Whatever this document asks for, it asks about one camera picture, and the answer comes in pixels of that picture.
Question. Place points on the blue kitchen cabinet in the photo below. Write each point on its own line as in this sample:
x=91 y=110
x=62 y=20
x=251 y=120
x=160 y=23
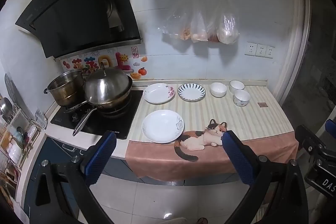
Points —
x=55 y=150

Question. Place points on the white wall socket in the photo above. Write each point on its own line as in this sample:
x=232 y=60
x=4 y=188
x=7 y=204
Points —
x=261 y=50
x=251 y=48
x=270 y=51

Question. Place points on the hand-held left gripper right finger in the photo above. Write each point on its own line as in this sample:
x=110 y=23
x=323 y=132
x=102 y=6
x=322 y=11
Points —
x=236 y=155

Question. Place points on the white plate pink floral print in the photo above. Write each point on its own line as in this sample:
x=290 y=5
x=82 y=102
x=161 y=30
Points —
x=157 y=94

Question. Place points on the black range hood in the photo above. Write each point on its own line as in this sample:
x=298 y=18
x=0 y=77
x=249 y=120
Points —
x=78 y=11

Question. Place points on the blue striped white plate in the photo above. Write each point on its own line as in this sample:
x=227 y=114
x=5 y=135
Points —
x=191 y=92

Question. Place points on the clear plastic bag of food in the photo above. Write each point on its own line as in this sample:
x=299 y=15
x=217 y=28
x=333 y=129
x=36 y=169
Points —
x=178 y=24
x=198 y=28
x=227 y=28

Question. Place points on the steel stock pot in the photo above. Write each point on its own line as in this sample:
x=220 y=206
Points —
x=65 y=90

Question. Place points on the white bowl straight rim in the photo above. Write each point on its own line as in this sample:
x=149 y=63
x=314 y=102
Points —
x=237 y=86

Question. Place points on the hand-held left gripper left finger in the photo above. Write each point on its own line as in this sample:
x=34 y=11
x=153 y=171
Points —
x=101 y=158

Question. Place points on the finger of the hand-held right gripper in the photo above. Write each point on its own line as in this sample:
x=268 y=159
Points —
x=308 y=138
x=330 y=126

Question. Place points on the steel wok lid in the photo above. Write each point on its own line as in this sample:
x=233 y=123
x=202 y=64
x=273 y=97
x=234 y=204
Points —
x=107 y=85

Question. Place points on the plain white bowl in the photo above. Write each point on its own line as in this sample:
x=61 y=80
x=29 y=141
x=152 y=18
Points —
x=218 y=89

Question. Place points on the metal dish rack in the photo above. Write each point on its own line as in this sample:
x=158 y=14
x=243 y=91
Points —
x=15 y=140

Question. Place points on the black gas cooktop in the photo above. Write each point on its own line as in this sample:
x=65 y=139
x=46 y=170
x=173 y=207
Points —
x=118 y=124

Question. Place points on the clear plastic container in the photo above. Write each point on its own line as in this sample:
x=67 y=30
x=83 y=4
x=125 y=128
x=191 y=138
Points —
x=41 y=119

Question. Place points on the white bowl small floral print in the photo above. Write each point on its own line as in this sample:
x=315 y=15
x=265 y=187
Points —
x=241 y=98

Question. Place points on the colourful wall stickers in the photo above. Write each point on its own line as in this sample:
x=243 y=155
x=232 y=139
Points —
x=105 y=62

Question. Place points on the grey round patterned disc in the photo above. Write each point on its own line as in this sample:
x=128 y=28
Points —
x=11 y=88

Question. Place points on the striped cat print mat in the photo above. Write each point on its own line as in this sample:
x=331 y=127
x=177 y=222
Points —
x=236 y=119

